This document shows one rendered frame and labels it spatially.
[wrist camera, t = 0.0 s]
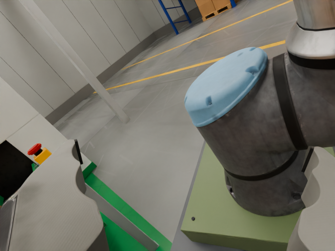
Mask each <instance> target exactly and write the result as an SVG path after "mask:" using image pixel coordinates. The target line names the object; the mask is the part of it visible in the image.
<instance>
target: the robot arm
mask: <svg viewBox="0 0 335 251"><path fill-rule="evenodd" d="M293 2H294V6H295V9H296V13H297V17H298V19H297V20H296V22H295V24H294V25H293V27H292V28H291V30H290V31H289V33H288V35H287V37H286V41H285V45H286V48H287V52H286V53H283V54H280V55H278V56H275V57H272V58H270V59H268V56H267V53H266V52H265V51H263V50H262V49H261V48H256V47H248V48H244V49H241V50H238V51H236V52H233V53H231V54H229V55H227V56H226V57H225V58H223V59H220V60H219V61H217V62H216V63H214V64H213V65H211V66H210V67H209V68H207V69H206V70H205V71H204V72H203V73H202V74H200V75H199V76H198V78H197V79H196V80H195V81H194V82H193V83H192V84H191V86H190V87H189V89H188V91H187V93H186V95H185V99H184V105H185V108H186V110H187V112H188V114H189V116H190V117H191V119H192V123H193V124H194V125H195V126H196V128H197V129H198V131H199V132H200V134H201V135H202V137H203V138H204V140H205V141H206V142H207V144H208V145H209V147H210V148H211V150H212V151H213V153H214V154H215V156H216V157H217V159H218V160H219V162H220V163H221V165H222V166H223V168H224V175H225V183H226V186H227V189H228V191H229V193H230V194H231V196H232V197H233V199H234V200H235V201H236V202H237V204H239V205H240V206H241V207H242V208H244V209H245V210H247V211H249V212H251V213H254V214H257V215H261V216H267V217H279V216H285V215H289V214H292V213H295V212H298V211H300V210H301V209H303V208H305V207H306V208H305V209H303V210H302V212H301V214H300V216H299V219H298V221H297V223H296V225H295V227H294V230H293V232H292V234H291V236H290V238H289V242H288V246H287V251H335V157H334V156H332V155H331V154H330V153H329V152H327V151H326V150H325V149H324V147H333V146H335V0H293ZM81 164H83V161H82V157H81V153H80V149H79V145H78V141H77V139H75V140H73V139H69V140H67V141H65V142H64V143H63V144H62V145H61V146H60V147H59V148H58V149H57V150H56V151H55V152H53V153H52V154H51V155H50V156H49V157H48V158H47V159H46V160H45V161H44V162H43V163H42V164H41V165H39V166H38V167H37V168H36V169H35V170H34V171H33V172H32V173H31V174H30V176H29V177H28V178H27V179H26V180H25V182H24V183H23V184H22V186H21V187H20V189H19V190H18V192H17V193H16V195H15V197H14V198H13V199H11V200H8V201H5V202H4V203H3V205H2V206H1V208H0V251H110V250H109V246H108V241H107V237H106V233H105V228H104V224H103V220H102V217H101V214H100V212H99V209H98V206H97V203H96V201H95V200H93V199H91V198H89V197H87V196H85V195H84V194H85V192H86V185H85V181H84V177H83V173H82V169H81Z"/></svg>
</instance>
